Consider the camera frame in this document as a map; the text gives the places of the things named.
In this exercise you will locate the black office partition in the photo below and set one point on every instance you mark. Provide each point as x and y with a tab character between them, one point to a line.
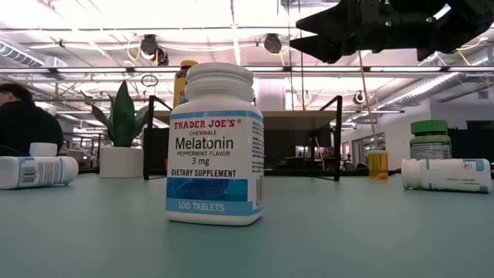
471	143

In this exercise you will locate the white bottle blue-striped label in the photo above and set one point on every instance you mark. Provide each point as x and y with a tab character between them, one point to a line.
38	171

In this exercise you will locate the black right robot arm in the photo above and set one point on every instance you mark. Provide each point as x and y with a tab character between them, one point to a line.
471	23

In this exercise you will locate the snake plant in white pot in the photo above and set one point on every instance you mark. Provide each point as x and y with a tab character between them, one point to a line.
121	162

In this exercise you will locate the green bottle green cap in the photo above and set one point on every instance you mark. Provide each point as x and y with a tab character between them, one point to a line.
429	131

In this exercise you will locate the silver ventilation duct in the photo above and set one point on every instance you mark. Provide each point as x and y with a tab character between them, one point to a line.
432	89
19	56

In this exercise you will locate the person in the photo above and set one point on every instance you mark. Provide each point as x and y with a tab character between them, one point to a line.
27	123

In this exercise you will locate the wooden shelf black metal frame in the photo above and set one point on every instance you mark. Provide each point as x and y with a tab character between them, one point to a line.
297	119

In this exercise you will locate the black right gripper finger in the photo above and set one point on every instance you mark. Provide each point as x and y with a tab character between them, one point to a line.
332	19
324	46

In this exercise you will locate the brown bottle yellow cap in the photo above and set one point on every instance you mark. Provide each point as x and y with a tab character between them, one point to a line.
179	89

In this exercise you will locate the large white-capped labelled bottle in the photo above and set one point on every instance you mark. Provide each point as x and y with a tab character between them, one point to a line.
444	175

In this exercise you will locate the white Trader Joe's melatonin bottle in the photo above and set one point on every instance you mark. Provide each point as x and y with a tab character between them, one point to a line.
216	154

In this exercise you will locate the black overhead frame bar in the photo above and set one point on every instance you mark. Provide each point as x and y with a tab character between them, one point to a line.
131	70

